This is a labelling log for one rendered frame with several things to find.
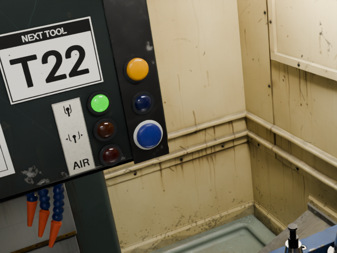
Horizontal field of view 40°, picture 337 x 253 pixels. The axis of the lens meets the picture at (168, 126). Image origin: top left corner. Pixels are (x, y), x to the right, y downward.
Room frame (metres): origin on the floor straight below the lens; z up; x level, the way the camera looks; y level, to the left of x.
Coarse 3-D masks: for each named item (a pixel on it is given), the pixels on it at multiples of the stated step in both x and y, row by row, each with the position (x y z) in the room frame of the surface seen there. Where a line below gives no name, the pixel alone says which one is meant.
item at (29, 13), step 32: (0, 0) 0.46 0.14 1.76; (32, 0) 0.47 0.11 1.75; (64, 0) 0.48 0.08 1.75; (96, 0) 0.49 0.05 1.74; (0, 32) 0.46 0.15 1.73; (96, 32) 0.49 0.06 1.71; (0, 96) 0.45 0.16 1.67; (64, 96) 0.47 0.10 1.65; (160, 96) 0.52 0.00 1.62; (32, 128) 0.46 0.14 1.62; (32, 160) 0.46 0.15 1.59; (64, 160) 0.47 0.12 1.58; (96, 160) 0.48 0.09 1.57; (128, 160) 0.50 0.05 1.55; (0, 192) 0.44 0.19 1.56; (32, 192) 0.46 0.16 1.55
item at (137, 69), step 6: (132, 60) 0.49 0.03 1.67; (138, 60) 0.49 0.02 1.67; (144, 60) 0.50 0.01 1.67; (132, 66) 0.49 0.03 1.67; (138, 66) 0.49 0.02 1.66; (144, 66) 0.49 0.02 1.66; (132, 72) 0.49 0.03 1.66; (138, 72) 0.49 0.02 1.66; (144, 72) 0.49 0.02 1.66; (132, 78) 0.49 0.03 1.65; (138, 78) 0.49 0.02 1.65
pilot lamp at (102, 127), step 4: (100, 124) 0.48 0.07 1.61; (104, 124) 0.48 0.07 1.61; (108, 124) 0.48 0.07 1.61; (112, 124) 0.48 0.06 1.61; (100, 128) 0.48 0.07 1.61; (104, 128) 0.48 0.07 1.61; (108, 128) 0.48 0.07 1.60; (112, 128) 0.48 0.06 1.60; (100, 132) 0.48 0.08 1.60; (104, 132) 0.48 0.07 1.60; (108, 132) 0.48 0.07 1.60; (112, 132) 0.48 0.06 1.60; (100, 136) 0.48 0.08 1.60; (104, 136) 0.48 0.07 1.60; (108, 136) 0.48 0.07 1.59
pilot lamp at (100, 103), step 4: (96, 96) 0.48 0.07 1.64; (100, 96) 0.48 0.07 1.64; (104, 96) 0.48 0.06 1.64; (92, 100) 0.48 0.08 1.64; (96, 100) 0.48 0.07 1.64; (100, 100) 0.48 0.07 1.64; (104, 100) 0.48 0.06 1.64; (92, 104) 0.48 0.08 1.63; (96, 104) 0.48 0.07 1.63; (100, 104) 0.48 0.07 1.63; (104, 104) 0.48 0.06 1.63; (108, 104) 0.48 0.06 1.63; (96, 108) 0.48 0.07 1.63; (100, 108) 0.48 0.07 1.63; (104, 108) 0.48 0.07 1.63
